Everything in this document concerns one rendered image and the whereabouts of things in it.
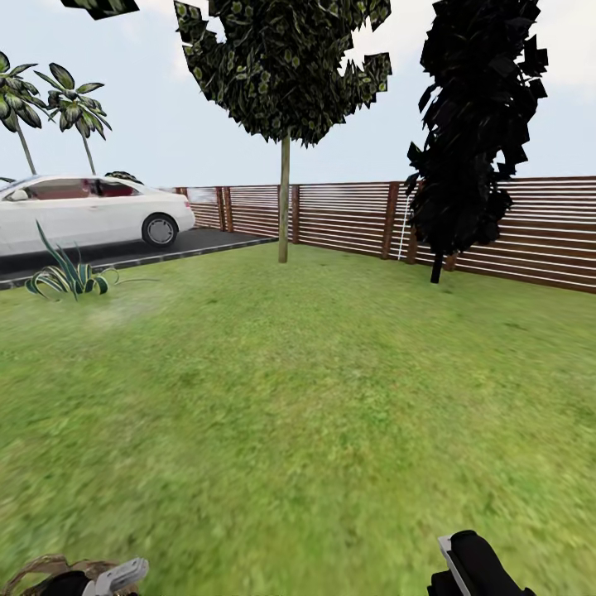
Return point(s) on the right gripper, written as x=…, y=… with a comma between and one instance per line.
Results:
x=443, y=584

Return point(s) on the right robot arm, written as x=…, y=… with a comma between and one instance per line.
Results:
x=474, y=569

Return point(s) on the car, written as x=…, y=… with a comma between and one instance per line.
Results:
x=77, y=210

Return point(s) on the wicker basket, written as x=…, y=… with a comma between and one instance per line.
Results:
x=58, y=566

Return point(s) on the bush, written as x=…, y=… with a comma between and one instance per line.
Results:
x=77, y=281
x=124, y=176

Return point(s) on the driveway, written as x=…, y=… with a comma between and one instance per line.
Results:
x=31, y=263

